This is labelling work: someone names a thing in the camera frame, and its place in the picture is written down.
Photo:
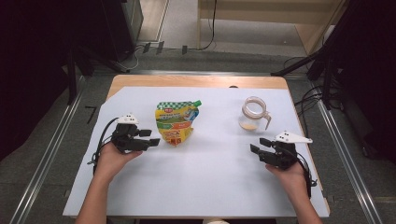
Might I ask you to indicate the person's left hand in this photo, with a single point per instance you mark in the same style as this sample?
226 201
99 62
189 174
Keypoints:
110 161

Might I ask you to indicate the black tape corner mark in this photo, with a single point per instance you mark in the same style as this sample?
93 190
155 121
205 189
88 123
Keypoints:
92 112

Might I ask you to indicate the black metal stand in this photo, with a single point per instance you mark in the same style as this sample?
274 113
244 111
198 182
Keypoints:
72 81
299 63

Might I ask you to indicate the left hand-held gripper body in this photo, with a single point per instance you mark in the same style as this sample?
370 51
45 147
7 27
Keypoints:
124 140

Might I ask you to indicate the black cabinet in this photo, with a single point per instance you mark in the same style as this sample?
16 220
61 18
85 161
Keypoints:
121 28

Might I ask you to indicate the yellow spouted seasoning pouch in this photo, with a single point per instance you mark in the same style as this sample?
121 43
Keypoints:
176 121

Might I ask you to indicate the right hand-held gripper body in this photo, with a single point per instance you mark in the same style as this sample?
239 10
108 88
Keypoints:
281 155

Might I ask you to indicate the metal floor rail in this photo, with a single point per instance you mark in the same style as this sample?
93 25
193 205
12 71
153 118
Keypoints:
342 149
46 155

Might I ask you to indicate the black tape strip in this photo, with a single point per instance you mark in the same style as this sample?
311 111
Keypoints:
160 47
184 49
146 47

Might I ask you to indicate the clear glass cup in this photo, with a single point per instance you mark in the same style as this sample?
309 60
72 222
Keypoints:
253 113

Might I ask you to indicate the black curtain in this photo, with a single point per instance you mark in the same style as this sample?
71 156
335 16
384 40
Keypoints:
31 62
373 62

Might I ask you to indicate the person's right hand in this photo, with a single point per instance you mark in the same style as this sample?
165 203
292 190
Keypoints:
292 179

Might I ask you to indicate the light wooden shelf unit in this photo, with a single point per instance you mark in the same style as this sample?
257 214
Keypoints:
264 14

